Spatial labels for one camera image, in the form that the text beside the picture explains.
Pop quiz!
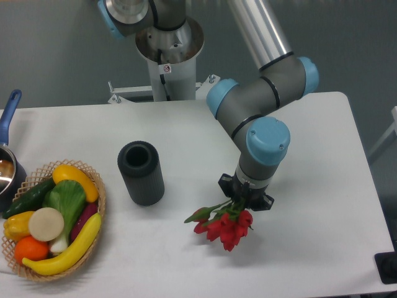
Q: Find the purple sweet potato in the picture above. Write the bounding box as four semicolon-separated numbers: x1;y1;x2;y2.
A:
69;203;97;243

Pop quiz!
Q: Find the white frame at right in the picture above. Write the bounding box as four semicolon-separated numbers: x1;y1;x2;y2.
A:
367;106;396;165

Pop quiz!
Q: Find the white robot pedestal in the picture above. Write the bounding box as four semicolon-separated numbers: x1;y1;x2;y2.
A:
108;17;220;104

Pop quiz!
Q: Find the green cucumber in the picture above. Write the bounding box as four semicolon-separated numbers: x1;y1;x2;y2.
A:
2;178;55;219

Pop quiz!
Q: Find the yellow bell pepper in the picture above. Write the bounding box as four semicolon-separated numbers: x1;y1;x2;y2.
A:
3;211;35;242

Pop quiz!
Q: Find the green bok choy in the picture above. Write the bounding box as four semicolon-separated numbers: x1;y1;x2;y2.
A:
42;180;86;256

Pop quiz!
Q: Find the beige round slice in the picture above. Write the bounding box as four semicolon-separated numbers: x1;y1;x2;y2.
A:
28;207;65;242

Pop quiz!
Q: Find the woven wicker basket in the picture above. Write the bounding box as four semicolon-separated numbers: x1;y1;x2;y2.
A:
1;160;106;282

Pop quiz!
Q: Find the blue handled saucepan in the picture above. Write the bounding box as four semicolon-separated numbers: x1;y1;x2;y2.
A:
1;89;27;212

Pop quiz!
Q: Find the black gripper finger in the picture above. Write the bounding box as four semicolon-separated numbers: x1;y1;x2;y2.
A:
218;173;234;197
249;192;274;212

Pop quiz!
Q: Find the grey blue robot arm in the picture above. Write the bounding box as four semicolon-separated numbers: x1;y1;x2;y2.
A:
97;1;319;211

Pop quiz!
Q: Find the yellow banana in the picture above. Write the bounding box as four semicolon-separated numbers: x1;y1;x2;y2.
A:
22;213;102;276

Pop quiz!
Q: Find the red tulip bouquet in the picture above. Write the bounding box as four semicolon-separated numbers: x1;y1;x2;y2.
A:
184;199;253;251

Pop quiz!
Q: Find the orange fruit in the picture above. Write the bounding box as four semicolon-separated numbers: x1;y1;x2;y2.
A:
14;236;49;265

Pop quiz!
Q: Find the dark grey ribbed vase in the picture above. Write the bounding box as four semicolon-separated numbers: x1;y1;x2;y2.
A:
117;140;164;206

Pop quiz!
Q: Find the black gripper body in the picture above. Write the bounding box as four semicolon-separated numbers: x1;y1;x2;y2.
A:
231;180;267;209

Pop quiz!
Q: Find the black device at edge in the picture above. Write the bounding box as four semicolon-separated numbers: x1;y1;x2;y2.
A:
374;251;396;284

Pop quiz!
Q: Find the yellow squash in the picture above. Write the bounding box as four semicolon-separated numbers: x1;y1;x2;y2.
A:
52;164;99;203

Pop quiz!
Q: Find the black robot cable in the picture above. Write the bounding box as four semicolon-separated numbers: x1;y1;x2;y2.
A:
156;48;172;101

